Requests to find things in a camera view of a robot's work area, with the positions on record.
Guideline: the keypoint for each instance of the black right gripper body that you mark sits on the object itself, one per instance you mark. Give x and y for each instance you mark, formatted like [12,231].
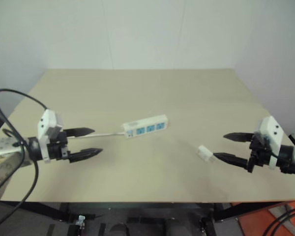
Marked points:
[260,153]

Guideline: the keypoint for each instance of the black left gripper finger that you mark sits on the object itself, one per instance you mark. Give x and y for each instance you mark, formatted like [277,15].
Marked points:
[79,131]
[86,154]

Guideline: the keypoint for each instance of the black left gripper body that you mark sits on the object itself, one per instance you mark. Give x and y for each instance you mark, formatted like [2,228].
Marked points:
[56,147]

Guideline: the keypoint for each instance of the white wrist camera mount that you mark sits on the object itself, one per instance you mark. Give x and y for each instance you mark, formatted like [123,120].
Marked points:
[47,124]
[272,134]

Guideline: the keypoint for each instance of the white power strip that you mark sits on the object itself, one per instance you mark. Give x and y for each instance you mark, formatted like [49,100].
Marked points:
[146,126]

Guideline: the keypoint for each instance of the black table frame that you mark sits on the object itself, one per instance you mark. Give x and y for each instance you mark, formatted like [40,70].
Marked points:
[142,211]

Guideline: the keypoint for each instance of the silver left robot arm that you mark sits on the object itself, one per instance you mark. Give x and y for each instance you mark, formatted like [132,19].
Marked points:
[5,147]

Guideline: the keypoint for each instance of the white plug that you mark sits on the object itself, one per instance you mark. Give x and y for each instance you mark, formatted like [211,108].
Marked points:
[206,153]

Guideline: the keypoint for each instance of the small silver clamp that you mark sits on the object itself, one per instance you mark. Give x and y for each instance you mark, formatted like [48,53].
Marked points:
[80,220]

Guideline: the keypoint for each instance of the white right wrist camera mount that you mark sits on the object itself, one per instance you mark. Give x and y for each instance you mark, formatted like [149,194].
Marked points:
[272,134]

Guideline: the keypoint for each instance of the dark rounded shape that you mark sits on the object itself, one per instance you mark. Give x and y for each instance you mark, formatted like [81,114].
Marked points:
[119,230]

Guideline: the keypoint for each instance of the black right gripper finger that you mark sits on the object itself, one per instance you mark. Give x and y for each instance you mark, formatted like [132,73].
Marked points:
[231,159]
[238,136]

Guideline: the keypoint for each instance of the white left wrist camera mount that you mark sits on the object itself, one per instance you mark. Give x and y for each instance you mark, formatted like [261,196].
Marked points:
[47,124]

